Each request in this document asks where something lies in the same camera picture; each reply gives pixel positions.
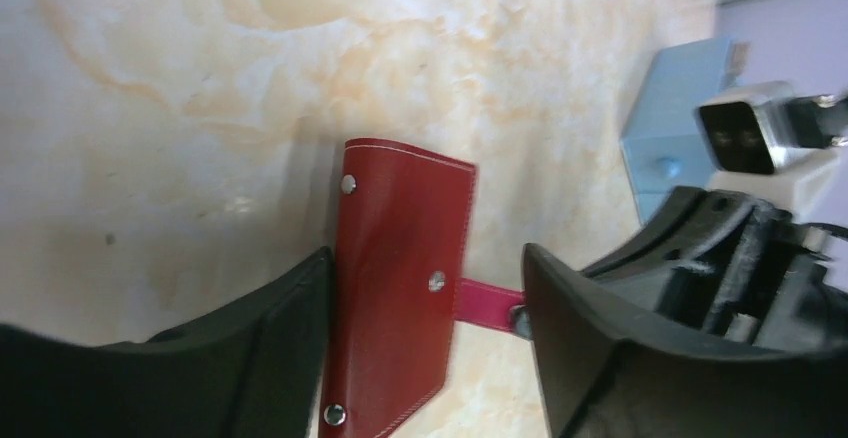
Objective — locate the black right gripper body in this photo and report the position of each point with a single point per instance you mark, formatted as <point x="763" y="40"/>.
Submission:
<point x="772" y="293"/>

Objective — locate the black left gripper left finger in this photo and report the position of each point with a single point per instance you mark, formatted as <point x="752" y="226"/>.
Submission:
<point x="248" y="369"/>

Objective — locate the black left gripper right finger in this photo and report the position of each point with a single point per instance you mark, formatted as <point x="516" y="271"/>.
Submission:
<point x="609" y="368"/>

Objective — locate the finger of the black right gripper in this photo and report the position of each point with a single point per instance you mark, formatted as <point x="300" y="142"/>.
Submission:
<point x="675" y="267"/>

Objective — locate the red leather card holder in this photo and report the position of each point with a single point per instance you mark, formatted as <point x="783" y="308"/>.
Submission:
<point x="403" y="222"/>

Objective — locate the blue three-slot card box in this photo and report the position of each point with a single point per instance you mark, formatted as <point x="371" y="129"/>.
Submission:
<point x="661" y="142"/>

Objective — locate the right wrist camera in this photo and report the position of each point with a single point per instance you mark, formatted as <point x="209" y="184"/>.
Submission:
<point x="770" y="142"/>

